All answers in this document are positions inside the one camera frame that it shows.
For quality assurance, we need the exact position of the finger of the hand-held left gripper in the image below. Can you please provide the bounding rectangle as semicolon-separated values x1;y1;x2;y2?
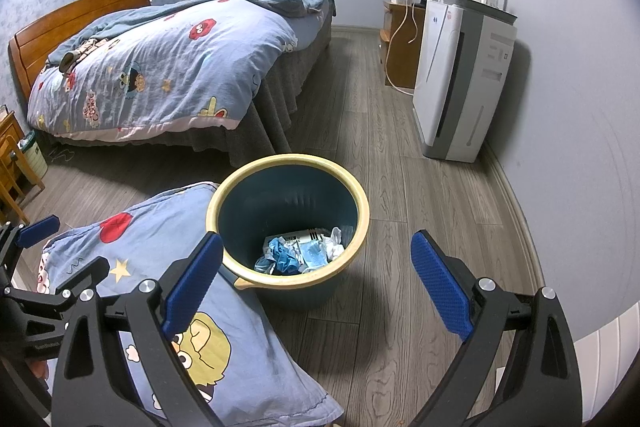
0;214;62;273
10;256;111;309

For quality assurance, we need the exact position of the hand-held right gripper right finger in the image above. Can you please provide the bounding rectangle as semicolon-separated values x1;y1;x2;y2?
410;229;583;427

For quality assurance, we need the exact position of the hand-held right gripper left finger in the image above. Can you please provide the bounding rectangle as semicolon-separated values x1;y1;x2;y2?
50;232;226;427

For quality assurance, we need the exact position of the white tissue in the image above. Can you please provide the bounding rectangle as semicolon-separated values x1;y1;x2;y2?
325;227;347;258

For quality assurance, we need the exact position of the teal bucket yellow rim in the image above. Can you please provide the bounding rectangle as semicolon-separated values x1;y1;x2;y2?
206;153;372;312

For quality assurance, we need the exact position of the blue face mask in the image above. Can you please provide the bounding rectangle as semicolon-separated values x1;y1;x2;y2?
295;239;331;268

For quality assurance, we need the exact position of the small green white bin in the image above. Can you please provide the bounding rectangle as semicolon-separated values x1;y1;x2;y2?
19;129;49;180

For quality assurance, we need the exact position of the wooden chair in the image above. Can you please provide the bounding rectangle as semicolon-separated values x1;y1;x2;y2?
0;109;32;210

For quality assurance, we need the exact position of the white grey air purifier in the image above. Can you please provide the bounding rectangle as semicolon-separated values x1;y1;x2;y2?
412;0;518;164

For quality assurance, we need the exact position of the bed with cartoon duvet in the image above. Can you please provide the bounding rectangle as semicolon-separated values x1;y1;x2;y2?
50;14;335;168

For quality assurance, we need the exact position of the wooden bed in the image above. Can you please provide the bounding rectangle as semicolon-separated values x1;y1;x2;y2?
7;0;153;100

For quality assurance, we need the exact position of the wooden cabinet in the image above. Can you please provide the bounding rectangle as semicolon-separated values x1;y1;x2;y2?
378;0;428;90

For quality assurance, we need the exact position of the white looping cable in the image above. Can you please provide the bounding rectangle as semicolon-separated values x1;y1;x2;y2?
384;0;421;95

